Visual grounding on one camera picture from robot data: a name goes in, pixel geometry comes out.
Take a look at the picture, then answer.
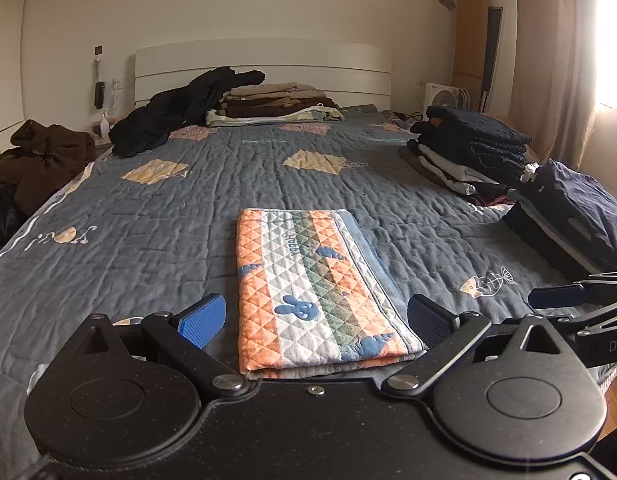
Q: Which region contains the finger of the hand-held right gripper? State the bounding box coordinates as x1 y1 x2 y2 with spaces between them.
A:
553 300 617 337
528 270 617 311

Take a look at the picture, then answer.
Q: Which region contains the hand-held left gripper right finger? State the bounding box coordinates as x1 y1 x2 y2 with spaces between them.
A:
382 294 582 397

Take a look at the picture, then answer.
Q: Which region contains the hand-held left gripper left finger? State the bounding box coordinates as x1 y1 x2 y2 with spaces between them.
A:
76 295 250 394

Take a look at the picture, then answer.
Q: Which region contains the quilted blue and orange towel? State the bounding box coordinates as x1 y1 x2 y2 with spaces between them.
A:
237 208 429 380

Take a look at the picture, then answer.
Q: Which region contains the stack of navy folded clothes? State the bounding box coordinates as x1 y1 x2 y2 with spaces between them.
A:
503 159 617 281

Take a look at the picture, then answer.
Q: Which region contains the grey quilted bedspread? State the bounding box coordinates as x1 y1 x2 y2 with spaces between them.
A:
0 109 617 466

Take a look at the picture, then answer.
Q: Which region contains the stack of dark folded clothes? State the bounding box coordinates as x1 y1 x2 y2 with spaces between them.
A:
398 105 533 207

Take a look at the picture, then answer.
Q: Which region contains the black jacket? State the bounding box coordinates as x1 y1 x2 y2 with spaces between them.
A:
109 66 266 157

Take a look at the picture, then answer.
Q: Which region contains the white fan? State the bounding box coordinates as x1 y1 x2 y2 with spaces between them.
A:
423 81 471 118

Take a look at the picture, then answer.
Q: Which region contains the black bag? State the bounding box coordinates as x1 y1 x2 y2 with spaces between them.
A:
0 185 26 246

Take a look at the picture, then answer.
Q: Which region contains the brown jacket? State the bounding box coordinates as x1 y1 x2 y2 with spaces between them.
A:
0 120 96 204

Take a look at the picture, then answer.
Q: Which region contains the stack of beige brown clothes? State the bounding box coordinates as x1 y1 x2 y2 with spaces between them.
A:
206 82 345 128

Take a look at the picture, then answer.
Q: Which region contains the beige curtain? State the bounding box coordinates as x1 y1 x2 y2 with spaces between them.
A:
508 0 601 171

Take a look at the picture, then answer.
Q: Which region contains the black hair brush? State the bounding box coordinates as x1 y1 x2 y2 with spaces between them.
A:
93 59 106 110

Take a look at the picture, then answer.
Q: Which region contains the black board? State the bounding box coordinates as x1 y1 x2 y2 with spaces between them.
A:
481 6 504 111

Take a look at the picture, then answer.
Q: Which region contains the brown rolled mat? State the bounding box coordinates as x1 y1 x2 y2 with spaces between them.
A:
451 0 490 98

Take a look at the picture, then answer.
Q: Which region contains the white bed headboard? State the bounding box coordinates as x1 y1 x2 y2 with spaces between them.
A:
134 38 392 113

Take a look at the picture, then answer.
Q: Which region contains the white wardrobe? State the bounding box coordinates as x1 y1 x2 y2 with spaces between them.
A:
0 0 28 158

